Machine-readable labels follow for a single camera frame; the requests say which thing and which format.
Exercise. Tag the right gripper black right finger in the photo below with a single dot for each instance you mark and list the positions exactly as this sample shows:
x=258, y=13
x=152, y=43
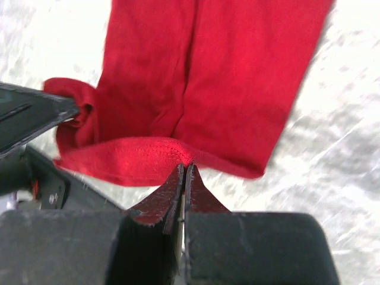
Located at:
x=200, y=204

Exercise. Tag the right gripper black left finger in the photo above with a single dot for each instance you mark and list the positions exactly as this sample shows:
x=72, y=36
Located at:
x=162, y=205

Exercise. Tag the red t shirt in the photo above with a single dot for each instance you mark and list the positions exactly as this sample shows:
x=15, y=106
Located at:
x=205, y=82

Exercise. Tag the black base beam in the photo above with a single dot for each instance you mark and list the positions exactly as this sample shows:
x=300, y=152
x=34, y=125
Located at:
x=29, y=180

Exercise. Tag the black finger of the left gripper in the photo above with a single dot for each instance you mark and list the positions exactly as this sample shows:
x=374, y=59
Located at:
x=26, y=113

